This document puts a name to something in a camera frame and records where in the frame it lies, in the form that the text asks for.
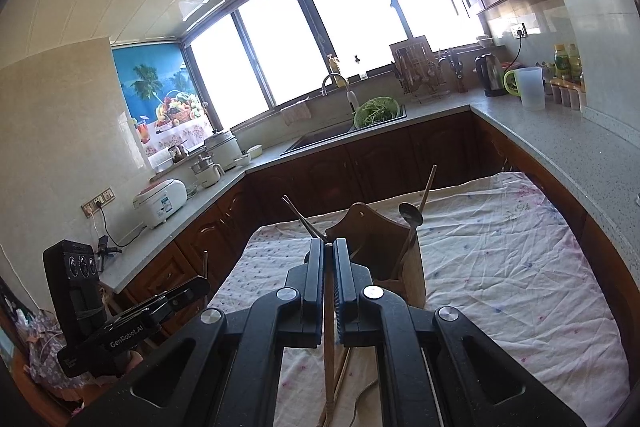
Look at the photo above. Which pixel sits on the white steamer pot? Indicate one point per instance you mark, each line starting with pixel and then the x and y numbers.
pixel 223 148

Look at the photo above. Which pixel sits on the light wooden chopstick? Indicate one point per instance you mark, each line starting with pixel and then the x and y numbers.
pixel 428 186

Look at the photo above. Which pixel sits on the white plastic jug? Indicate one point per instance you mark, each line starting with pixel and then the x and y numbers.
pixel 527 84

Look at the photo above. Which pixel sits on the black electric kettle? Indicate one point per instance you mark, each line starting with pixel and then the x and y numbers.
pixel 490 73

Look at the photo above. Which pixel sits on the chrome sink faucet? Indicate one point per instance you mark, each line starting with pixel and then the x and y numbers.
pixel 335 81

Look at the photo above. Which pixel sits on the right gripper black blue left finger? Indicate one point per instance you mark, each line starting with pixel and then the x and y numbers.
pixel 221 369

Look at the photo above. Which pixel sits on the white rice cooker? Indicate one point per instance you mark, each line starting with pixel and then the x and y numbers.
pixel 159 201

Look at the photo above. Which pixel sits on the small white blender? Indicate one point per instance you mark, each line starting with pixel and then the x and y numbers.
pixel 207 171

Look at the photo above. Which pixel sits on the knife rack with board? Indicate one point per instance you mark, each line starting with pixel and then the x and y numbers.
pixel 416 67

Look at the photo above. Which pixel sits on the white floral tablecloth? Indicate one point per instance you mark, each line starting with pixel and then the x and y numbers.
pixel 496 249

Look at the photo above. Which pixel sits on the wooden utensil holder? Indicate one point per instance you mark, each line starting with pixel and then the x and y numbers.
pixel 375 242

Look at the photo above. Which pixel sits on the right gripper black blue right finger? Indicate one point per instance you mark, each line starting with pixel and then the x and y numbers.
pixel 436 368

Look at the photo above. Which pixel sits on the brown wooden chopstick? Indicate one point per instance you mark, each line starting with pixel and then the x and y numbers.
pixel 328 329

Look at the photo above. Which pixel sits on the green vegetable colander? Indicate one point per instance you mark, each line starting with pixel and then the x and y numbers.
pixel 376 111

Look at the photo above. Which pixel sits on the fruit poster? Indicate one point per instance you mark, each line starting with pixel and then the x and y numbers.
pixel 162 99

